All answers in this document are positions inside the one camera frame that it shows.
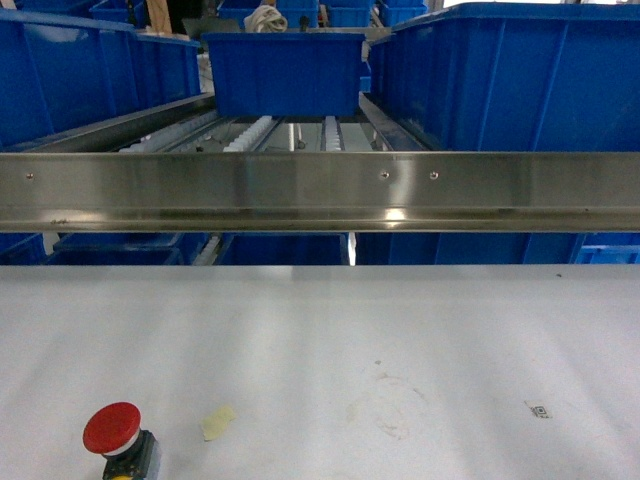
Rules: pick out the yellow tape scrap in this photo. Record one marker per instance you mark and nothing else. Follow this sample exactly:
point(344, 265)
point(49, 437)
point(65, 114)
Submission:
point(215, 424)

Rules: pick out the small printed marker sticker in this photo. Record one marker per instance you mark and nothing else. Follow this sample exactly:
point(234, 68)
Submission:
point(538, 409)

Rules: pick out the large blue bin right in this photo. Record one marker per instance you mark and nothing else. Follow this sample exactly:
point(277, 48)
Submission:
point(514, 77)

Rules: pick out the red mushroom push button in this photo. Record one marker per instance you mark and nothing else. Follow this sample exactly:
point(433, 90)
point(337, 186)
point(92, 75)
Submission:
point(115, 433)

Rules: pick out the blue bin left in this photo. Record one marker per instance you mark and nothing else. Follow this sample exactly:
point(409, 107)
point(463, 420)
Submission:
point(63, 72)

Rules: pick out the stainless steel shelf rail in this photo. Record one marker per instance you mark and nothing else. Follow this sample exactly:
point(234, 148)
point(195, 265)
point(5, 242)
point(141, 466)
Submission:
point(376, 192)

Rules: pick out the small blue bin centre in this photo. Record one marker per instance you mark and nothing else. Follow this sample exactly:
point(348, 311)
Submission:
point(286, 74)

